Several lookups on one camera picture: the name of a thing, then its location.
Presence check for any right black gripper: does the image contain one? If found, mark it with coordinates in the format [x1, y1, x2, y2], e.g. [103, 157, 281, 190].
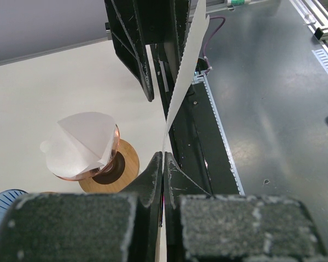
[104, 0, 191, 102]

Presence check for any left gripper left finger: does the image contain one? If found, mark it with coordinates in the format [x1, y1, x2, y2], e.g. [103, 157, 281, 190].
[0, 152, 163, 261]

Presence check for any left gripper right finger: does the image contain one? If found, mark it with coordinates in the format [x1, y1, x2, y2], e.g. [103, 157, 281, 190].
[163, 153, 327, 261]

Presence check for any pink glass dripper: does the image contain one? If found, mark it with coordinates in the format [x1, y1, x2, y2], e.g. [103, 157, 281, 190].
[54, 124, 120, 181]

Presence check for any white paper coffee filter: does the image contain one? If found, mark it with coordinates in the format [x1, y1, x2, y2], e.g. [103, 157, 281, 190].
[40, 112, 116, 177]

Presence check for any grey cable duct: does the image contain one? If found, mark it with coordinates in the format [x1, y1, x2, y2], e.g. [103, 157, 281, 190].
[191, 76, 245, 195]

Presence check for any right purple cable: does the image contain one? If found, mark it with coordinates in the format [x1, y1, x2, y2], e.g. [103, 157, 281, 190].
[202, 16, 227, 76]

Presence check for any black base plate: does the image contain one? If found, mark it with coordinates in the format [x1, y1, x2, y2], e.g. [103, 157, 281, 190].
[150, 43, 244, 196]

